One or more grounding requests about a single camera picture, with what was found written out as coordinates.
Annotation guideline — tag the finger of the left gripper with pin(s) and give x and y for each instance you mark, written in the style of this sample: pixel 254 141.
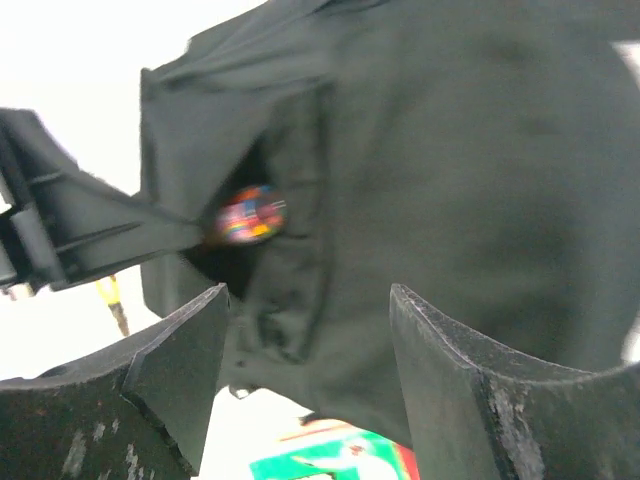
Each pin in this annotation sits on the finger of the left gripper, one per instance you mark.
pixel 64 227

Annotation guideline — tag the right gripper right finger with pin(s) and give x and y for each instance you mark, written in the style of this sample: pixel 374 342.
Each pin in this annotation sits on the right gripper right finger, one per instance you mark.
pixel 480 410

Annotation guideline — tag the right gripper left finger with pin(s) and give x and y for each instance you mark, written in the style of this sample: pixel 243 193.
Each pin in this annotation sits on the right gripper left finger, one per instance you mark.
pixel 137 409

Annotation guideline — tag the black student backpack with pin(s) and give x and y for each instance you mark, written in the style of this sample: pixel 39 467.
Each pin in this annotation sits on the black student backpack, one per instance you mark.
pixel 483 153

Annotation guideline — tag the green cover book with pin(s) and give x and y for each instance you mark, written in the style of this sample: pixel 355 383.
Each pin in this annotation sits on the green cover book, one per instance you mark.
pixel 274 465

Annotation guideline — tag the yellow handled pliers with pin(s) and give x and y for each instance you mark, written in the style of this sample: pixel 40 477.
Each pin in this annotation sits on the yellow handled pliers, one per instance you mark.
pixel 109 292

